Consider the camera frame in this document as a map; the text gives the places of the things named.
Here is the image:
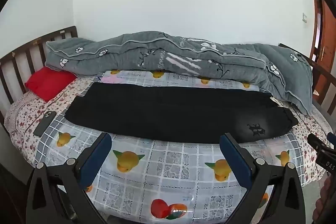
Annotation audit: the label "black smartphone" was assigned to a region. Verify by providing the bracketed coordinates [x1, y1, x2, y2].
[34, 111, 57, 137]

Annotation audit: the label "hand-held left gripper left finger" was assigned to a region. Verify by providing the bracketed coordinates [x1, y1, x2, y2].
[26, 133, 113, 224]

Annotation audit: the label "brown wooden door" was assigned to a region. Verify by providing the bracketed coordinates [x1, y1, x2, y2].
[310, 0, 336, 75]

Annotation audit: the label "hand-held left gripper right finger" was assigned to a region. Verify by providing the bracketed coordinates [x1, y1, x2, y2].
[220, 133, 306, 224]

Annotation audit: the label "dark wooden footboard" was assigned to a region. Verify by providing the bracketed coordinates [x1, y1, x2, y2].
[278, 43, 336, 117]

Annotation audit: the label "black pants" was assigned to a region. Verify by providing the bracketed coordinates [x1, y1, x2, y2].
[64, 82, 296, 145]

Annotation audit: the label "person's right hand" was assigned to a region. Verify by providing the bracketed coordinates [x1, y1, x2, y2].
[314, 176, 336, 224]

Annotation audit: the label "grey floral quilt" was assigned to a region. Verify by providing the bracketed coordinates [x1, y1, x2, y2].
[45, 32, 314, 116]

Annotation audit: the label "red pillow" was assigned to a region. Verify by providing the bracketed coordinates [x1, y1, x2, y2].
[25, 67, 78, 103]

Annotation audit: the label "fruit print plastic sheet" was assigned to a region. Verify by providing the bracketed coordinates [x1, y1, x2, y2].
[34, 70, 313, 224]

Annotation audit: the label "floral bed sheet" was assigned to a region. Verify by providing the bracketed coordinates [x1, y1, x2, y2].
[4, 74, 334, 184]

